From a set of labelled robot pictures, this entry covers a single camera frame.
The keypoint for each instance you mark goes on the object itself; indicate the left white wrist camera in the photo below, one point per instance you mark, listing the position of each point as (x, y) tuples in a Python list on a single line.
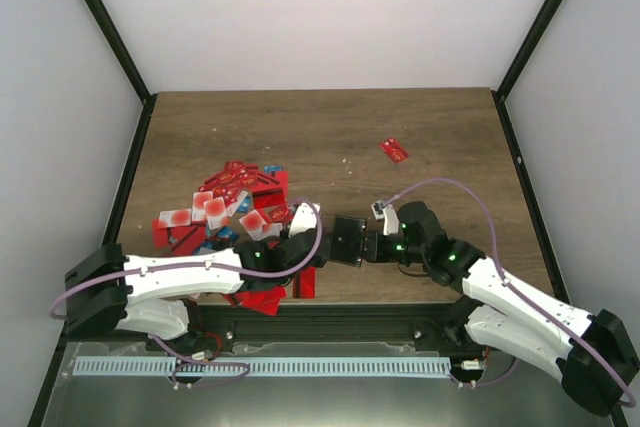
[(305, 218)]

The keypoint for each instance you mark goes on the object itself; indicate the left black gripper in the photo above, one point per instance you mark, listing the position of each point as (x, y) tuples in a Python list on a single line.
[(321, 263)]

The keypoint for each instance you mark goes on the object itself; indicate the red card black stripe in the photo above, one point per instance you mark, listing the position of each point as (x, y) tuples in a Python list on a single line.
[(304, 284)]

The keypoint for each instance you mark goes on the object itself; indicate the red VIP card top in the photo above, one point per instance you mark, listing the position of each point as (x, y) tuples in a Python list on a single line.
[(223, 179)]

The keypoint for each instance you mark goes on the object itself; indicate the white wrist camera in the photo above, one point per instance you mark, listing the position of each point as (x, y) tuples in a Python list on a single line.
[(305, 218), (385, 212)]

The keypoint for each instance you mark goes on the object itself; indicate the white red circle card upper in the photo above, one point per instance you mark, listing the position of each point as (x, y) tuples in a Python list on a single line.
[(216, 213)]

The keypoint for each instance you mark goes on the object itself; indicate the white red circle card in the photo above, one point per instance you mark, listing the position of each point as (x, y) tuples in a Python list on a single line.
[(216, 213), (174, 218)]

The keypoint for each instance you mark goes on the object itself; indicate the red VIP card centre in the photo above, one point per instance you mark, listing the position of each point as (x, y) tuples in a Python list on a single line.
[(280, 214)]

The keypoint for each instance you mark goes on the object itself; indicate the lone red VIP card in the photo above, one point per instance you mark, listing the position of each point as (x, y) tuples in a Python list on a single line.
[(393, 150)]

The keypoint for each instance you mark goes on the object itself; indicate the black aluminium frame rail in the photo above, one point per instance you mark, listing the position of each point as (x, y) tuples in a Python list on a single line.
[(439, 326)]

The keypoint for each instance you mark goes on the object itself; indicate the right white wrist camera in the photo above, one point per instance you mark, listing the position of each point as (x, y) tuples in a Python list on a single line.
[(385, 212)]

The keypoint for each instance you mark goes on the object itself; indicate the black leather card holder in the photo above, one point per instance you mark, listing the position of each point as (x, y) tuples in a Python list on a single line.
[(347, 240)]

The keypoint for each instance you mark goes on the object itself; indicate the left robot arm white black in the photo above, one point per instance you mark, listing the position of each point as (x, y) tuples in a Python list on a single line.
[(110, 291)]

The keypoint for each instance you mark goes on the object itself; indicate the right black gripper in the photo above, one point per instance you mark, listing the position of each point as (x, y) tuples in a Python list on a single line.
[(375, 250)]

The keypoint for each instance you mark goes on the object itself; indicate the light blue slotted cable duct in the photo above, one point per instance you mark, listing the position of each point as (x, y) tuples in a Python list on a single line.
[(303, 367)]

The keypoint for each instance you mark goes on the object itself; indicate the blue card top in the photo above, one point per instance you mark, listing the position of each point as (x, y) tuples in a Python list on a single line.
[(272, 168)]

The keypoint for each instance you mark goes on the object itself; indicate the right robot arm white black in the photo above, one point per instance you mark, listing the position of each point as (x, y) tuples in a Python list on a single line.
[(590, 354)]

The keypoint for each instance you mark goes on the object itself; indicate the white red circle card left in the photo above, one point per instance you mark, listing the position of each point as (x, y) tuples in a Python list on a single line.
[(174, 218)]

